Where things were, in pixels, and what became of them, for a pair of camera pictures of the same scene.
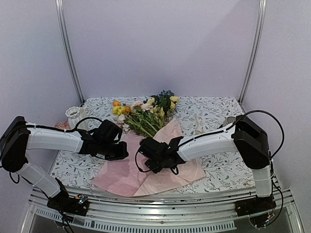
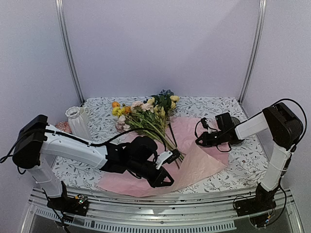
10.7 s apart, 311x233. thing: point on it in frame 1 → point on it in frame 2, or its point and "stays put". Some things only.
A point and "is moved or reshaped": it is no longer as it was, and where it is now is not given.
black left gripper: (123, 153) → (158, 181)
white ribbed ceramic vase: (75, 115) stays put
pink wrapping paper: (122, 177) is moved or reshaped
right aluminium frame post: (263, 9) stays put
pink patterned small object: (63, 125) stays put
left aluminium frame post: (59, 5) stays put
